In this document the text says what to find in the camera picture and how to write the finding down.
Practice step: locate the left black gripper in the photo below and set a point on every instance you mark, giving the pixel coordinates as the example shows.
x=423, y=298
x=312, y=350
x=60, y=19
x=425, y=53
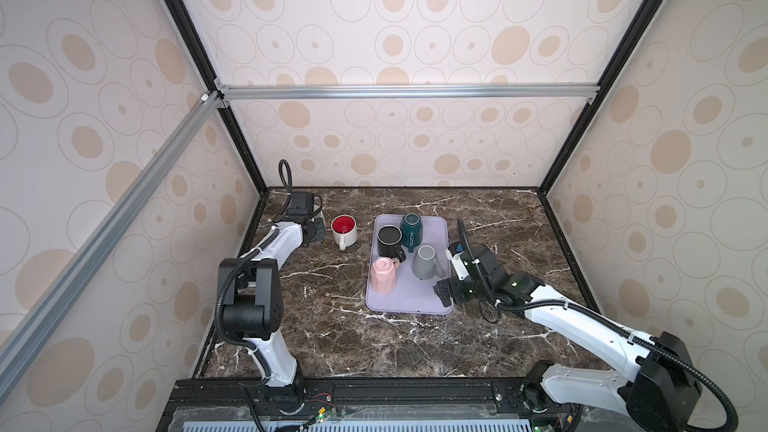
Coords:
x=316, y=221

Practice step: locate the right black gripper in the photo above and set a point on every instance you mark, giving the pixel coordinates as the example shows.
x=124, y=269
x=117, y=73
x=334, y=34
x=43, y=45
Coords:
x=453, y=285

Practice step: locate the white mug red inside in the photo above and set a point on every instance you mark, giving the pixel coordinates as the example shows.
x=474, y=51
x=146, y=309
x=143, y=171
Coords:
x=345, y=232

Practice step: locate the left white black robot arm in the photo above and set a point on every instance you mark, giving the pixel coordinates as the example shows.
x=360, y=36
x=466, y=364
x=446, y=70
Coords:
x=249, y=307

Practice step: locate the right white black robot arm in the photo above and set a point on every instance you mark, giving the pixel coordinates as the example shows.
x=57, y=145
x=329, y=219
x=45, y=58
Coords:
x=649, y=378

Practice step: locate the grey mug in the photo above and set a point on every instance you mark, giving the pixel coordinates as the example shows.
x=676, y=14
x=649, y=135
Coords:
x=426, y=263

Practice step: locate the dark green mug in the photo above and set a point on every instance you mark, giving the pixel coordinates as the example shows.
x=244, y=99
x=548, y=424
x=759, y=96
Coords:
x=411, y=227

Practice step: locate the black mug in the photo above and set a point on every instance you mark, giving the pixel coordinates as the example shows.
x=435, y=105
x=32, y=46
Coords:
x=389, y=243

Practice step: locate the pink faceted mug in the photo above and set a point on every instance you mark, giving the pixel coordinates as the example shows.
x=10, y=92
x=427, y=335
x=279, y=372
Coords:
x=383, y=275

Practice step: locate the lavender plastic tray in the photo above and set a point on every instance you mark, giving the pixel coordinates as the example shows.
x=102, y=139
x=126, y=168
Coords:
x=411, y=295

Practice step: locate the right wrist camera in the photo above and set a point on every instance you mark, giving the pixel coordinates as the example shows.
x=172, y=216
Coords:
x=455, y=254

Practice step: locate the horizontal aluminium rail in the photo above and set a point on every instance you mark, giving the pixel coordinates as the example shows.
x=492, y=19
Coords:
x=426, y=92

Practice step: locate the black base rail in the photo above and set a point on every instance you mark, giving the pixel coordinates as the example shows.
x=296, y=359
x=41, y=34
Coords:
x=342, y=397

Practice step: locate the left black frame post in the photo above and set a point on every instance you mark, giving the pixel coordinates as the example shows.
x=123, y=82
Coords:
x=189, y=34

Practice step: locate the black frame post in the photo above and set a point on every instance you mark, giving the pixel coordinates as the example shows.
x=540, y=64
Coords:
x=189, y=34
x=641, y=21

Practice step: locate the left diagonal aluminium rail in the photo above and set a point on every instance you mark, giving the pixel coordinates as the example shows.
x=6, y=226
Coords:
x=26, y=342

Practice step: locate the right black frame post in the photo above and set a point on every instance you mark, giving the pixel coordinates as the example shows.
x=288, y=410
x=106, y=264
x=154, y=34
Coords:
x=641, y=21

